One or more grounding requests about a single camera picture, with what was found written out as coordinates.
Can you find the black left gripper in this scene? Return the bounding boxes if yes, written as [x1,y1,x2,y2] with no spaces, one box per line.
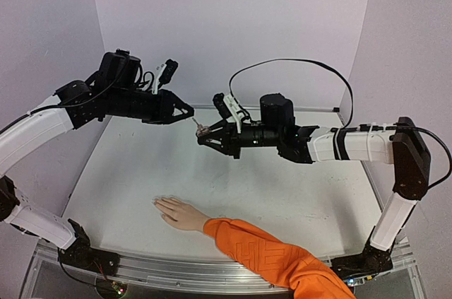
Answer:
[109,86,196,124]

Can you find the nail polish bottle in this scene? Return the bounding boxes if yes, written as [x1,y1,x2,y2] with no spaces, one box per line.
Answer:
[196,124,211,137]

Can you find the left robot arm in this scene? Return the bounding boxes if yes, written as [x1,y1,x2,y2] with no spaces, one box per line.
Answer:
[1,49,194,269]

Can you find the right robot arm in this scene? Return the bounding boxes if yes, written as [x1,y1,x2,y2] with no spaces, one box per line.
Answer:
[196,93,431,251]

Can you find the orange sleeve forearm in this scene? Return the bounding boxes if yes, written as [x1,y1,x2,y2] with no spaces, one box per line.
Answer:
[203,218,354,298]

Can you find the mannequin hand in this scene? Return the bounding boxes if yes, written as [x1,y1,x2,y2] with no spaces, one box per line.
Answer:
[153,197,210,233]

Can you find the aluminium table rail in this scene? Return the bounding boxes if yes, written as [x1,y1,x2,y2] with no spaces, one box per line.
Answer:
[191,104,340,113]

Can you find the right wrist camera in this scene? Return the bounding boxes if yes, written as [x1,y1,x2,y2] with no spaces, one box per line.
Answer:
[213,93,251,134]

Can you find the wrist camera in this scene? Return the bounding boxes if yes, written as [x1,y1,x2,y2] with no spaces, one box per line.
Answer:
[213,93,251,134]
[152,59,179,95]

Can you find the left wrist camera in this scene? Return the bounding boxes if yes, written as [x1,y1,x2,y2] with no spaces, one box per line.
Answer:
[152,59,179,95]

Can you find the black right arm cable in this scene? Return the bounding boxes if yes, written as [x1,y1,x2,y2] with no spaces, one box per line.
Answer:
[228,57,355,129]

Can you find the front aluminium frame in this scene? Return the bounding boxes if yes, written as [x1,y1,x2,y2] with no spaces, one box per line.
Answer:
[20,238,424,299]

